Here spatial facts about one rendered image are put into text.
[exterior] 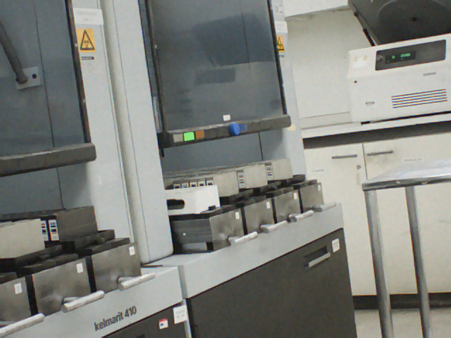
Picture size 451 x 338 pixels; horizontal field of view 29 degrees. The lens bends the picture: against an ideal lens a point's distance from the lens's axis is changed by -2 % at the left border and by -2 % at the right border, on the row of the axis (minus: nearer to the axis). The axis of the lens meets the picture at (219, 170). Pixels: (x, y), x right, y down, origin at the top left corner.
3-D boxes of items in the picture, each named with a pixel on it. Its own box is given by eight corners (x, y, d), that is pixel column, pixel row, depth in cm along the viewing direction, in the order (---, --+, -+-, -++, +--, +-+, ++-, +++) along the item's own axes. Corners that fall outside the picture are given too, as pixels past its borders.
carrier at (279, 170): (287, 180, 239) (284, 158, 239) (294, 179, 238) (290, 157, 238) (267, 186, 229) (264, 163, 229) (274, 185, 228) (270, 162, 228)
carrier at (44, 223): (82, 238, 166) (77, 206, 166) (90, 237, 165) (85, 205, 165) (41, 249, 156) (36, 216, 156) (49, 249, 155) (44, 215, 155)
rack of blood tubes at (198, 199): (89, 227, 203) (85, 201, 202) (115, 220, 211) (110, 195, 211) (199, 220, 188) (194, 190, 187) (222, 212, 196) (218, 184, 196)
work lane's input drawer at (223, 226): (-19, 263, 219) (-25, 228, 218) (18, 253, 231) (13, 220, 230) (232, 251, 182) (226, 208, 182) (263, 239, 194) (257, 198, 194)
